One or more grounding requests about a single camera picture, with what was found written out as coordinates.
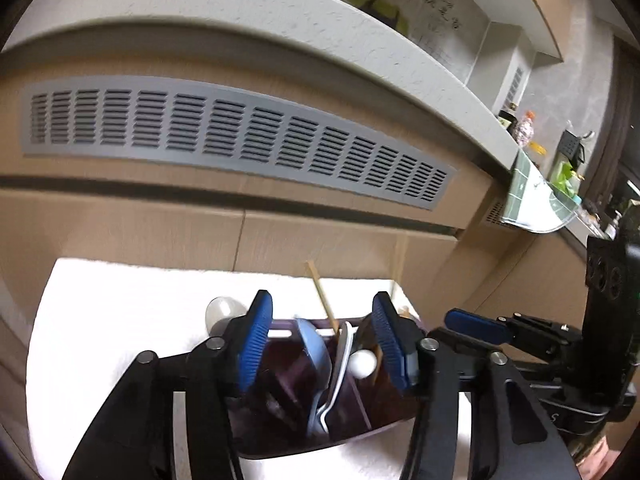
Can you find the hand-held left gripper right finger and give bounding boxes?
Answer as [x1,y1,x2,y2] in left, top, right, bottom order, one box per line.
[371,291,583,480]

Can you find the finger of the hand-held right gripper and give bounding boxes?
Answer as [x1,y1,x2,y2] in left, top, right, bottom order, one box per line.
[444,308,585,362]

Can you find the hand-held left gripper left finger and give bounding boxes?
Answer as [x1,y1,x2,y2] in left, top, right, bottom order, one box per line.
[62,290,275,480]

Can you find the black-handled white ball spoon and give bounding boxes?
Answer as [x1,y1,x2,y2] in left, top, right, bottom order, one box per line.
[349,349,379,378]

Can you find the blue plastic spoon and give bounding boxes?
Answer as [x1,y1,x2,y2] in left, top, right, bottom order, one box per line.
[294,317,334,437]

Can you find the maroon plastic utensil holder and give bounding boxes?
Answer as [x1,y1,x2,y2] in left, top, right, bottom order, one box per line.
[224,314,432,458]

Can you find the small grey vent grille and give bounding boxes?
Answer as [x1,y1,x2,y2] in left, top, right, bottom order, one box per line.
[482,199,516,229]

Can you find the white textured table cloth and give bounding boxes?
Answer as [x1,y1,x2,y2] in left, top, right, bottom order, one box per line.
[27,257,567,480]

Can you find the green and white dish towel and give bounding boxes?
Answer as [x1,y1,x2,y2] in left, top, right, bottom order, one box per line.
[499,151,584,234]

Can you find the wooden base cabinet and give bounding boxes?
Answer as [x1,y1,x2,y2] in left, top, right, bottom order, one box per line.
[0,50,601,341]

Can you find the black storage rack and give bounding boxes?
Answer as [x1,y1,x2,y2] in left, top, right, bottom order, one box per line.
[557,129,596,166]

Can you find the clear bottle with orange cap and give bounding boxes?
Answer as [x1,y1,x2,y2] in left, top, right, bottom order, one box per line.
[514,108,537,149]

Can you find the large grey vent grille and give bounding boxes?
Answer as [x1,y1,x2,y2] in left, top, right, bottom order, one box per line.
[20,75,459,213]

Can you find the grey stone countertop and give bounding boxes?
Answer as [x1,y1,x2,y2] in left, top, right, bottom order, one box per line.
[0,0,640,262]

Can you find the cartoon wall sticker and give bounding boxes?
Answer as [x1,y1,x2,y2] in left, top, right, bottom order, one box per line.
[299,0,492,77]

